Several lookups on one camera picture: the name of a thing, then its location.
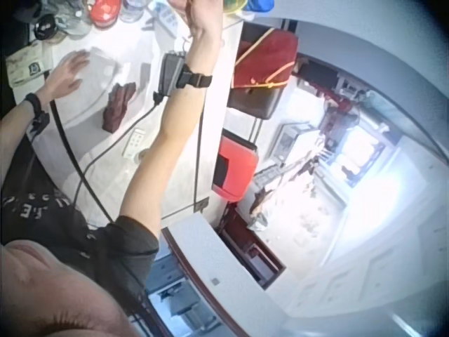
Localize person's left hand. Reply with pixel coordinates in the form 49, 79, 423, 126
44, 51, 91, 100

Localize person's right hand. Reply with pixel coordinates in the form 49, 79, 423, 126
168, 0, 225, 39

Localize white power strip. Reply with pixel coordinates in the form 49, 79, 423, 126
146, 2, 180, 37

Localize clear plastic bottle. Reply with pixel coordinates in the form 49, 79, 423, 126
121, 0, 147, 22

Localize yellow green bowl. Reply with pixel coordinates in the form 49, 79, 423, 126
222, 0, 248, 15

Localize red lidded container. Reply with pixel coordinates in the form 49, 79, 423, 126
89, 0, 123, 27

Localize black wrist band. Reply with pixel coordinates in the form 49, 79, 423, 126
21, 91, 51, 137
159, 51, 214, 98

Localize blue plastic container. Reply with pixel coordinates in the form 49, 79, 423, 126
246, 0, 276, 12

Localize red bag with yellow trim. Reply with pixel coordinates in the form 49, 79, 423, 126
233, 27, 300, 93

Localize clear glass jar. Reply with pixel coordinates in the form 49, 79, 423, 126
58, 6, 93, 38

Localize dark red folded cloth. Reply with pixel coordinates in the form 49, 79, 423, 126
101, 81, 138, 133

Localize black round lid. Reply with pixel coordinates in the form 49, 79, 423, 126
34, 17, 60, 42

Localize white remote control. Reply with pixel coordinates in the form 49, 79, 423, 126
121, 128, 147, 159

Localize printed paper booklet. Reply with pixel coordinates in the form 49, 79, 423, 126
5, 45, 54, 88

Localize red plastic stool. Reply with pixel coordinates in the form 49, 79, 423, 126
211, 128, 260, 203

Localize white box appliance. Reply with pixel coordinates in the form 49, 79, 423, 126
273, 121, 317, 163

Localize white cabinet with brown trim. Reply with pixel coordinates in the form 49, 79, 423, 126
159, 213, 292, 337

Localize grey blue drawer unit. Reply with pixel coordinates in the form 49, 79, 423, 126
144, 251, 220, 337

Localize thin grey cable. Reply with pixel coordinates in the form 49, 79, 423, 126
192, 103, 206, 211

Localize thin black cable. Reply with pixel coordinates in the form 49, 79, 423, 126
72, 91, 165, 204

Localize thick black cable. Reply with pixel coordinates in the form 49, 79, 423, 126
48, 100, 115, 224

